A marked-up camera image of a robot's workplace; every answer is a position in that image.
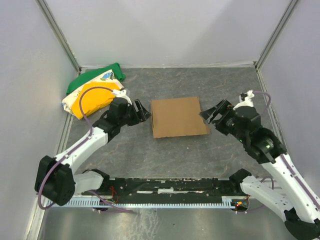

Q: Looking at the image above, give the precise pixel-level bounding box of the brown cardboard box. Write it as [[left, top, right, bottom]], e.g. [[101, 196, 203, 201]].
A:
[[151, 96, 211, 139]]

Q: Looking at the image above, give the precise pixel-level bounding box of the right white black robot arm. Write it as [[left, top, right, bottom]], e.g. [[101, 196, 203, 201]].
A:
[[199, 100, 320, 240]]

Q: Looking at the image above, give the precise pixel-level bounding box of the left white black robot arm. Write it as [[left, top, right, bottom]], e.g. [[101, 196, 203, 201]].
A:
[[34, 97, 152, 206]]

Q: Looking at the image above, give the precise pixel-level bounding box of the yellow cloth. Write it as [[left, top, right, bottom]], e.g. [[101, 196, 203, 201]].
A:
[[70, 81, 121, 119]]

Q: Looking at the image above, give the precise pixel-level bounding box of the white patterned cloth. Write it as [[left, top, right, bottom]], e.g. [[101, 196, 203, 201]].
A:
[[62, 70, 124, 116]]

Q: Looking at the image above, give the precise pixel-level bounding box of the green cloth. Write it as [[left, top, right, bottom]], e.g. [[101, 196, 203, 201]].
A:
[[66, 62, 126, 96]]

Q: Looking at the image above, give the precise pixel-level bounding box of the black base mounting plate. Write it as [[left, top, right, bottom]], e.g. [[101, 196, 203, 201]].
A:
[[94, 177, 246, 204]]

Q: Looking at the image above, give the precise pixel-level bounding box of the metal front shelf sheet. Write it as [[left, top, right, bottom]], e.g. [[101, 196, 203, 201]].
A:
[[38, 207, 293, 240]]

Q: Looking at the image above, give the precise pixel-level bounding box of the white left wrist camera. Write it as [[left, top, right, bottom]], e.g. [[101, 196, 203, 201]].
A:
[[112, 89, 132, 105]]

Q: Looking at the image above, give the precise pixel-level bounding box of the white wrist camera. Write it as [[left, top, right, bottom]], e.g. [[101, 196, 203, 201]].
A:
[[233, 90, 255, 110], [112, 89, 132, 105]]

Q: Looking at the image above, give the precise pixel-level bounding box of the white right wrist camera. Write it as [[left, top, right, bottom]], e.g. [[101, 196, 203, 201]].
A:
[[233, 90, 255, 110]]

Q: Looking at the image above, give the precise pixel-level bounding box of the aluminium front rail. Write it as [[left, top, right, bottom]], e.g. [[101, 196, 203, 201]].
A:
[[36, 176, 311, 199]]

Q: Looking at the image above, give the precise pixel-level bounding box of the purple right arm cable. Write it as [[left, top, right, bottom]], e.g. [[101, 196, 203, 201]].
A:
[[236, 91, 320, 215]]

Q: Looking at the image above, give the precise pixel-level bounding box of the light blue cable duct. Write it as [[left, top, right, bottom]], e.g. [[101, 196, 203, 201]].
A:
[[62, 196, 235, 210]]

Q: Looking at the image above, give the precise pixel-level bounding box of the right aluminium corner post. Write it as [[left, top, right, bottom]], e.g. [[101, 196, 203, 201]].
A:
[[254, 0, 300, 70]]

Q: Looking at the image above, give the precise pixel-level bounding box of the aluminium corner post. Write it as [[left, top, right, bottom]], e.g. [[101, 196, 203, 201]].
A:
[[254, 0, 300, 70], [35, 0, 82, 74]]

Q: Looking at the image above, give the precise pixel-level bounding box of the left aluminium corner post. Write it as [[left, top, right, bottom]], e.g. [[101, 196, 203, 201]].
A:
[[35, 0, 82, 74]]

